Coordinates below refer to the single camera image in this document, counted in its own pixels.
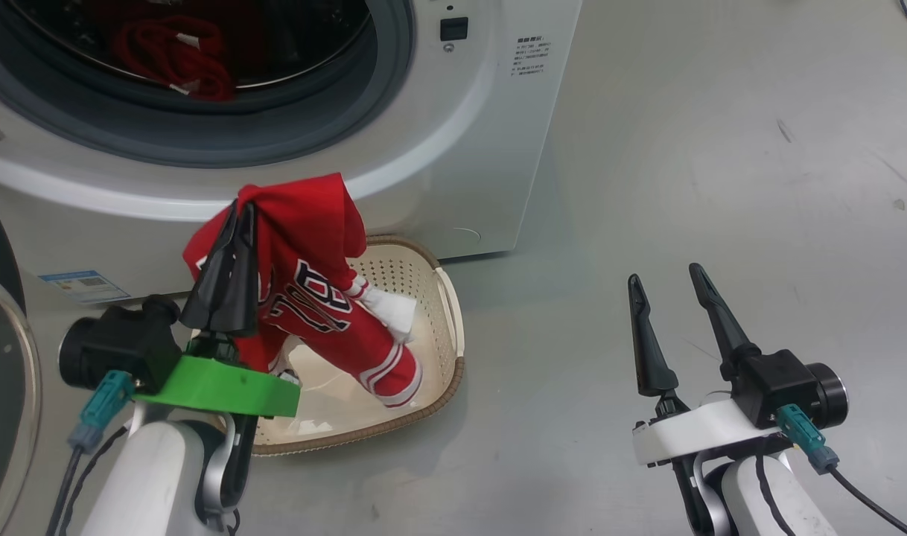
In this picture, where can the red basketball jersey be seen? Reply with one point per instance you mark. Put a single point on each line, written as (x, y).
(304, 223)

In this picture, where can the blue energy label sticker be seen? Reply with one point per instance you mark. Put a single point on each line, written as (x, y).
(81, 285)

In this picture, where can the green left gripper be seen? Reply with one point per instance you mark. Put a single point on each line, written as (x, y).
(223, 387)

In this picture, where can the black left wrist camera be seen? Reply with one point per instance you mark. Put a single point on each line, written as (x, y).
(137, 342)

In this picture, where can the black left gripper motor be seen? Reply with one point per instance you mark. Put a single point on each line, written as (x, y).
(75, 353)

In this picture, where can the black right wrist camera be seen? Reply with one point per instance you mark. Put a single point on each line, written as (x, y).
(777, 383)

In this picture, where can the white front-load washing machine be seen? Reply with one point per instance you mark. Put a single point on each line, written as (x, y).
(483, 149)

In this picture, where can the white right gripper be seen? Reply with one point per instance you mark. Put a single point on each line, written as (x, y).
(692, 432)

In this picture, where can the cream perforated laundry basket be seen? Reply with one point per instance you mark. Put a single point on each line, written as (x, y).
(424, 298)

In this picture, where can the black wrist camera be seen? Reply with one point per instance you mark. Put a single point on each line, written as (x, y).
(777, 383)
(137, 342)

